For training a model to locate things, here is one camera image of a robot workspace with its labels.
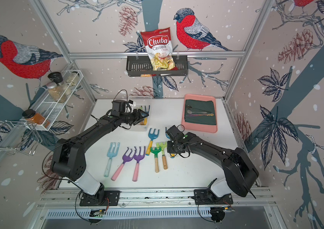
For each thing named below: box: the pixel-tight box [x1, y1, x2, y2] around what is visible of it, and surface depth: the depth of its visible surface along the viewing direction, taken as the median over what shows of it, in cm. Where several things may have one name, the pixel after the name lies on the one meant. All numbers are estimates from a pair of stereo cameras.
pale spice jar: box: [65, 71, 80, 87], surface depth 87 cm
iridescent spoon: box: [184, 113, 214, 117], surface depth 113 cm
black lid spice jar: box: [47, 71, 64, 87], surface depth 76 cm
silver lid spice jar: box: [45, 82, 68, 104], surface depth 74 cm
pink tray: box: [181, 93, 218, 134], surface depth 113 cm
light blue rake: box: [103, 142, 121, 178], surface depth 91 cm
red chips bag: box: [140, 27, 179, 71], surface depth 85 cm
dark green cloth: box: [184, 99, 217, 126], surface depth 117 cm
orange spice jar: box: [21, 108, 51, 129], surface depth 62 cm
